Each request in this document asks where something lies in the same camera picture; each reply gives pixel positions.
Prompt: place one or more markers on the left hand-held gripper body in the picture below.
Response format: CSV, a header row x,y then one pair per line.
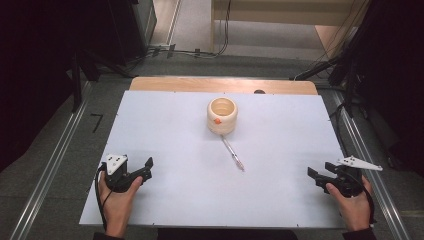
x,y
117,180

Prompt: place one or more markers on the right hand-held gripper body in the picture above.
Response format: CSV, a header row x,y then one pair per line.
x,y
350,180

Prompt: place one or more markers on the person's left hand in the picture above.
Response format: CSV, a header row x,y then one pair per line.
x,y
118,206

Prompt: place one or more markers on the person's right hand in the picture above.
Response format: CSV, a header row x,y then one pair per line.
x,y
353,208

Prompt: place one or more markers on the clear plastic pen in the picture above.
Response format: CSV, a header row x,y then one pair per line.
x,y
233,155

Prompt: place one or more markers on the cream ceramic cup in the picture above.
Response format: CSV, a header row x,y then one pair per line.
x,y
222,116

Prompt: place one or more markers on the black stand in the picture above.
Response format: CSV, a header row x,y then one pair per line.
x,y
343,66
81,70

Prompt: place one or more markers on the person's dark clothing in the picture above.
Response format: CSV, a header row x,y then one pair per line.
x,y
226,234

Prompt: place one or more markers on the light wooden furniture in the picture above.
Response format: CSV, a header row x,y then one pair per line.
x,y
283,13

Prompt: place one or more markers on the metal floor rail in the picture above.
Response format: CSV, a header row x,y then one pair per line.
x,y
46,173
370,173

